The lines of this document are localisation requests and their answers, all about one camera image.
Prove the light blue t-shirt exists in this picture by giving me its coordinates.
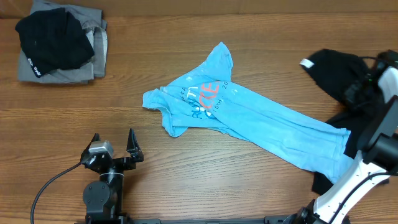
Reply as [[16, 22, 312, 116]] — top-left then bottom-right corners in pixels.
[[142, 43, 353, 183]]

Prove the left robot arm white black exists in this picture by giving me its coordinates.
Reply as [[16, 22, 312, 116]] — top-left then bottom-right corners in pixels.
[[80, 129, 144, 223]]

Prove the unfolded black garment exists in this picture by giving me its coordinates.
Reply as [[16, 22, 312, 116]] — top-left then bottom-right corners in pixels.
[[300, 49, 390, 195]]

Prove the folded black garment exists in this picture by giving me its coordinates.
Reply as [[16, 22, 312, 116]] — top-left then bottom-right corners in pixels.
[[15, 7, 95, 78]]

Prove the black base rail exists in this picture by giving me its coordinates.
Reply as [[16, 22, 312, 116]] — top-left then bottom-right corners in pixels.
[[74, 215, 293, 224]]

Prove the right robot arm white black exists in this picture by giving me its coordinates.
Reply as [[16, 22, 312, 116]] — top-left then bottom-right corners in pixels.
[[277, 67, 397, 224]]

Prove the folded grey garment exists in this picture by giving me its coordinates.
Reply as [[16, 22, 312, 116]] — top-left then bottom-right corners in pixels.
[[17, 0, 108, 84]]

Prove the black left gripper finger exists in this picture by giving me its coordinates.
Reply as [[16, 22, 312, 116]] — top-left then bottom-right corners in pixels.
[[126, 128, 144, 162], [82, 133, 100, 156]]

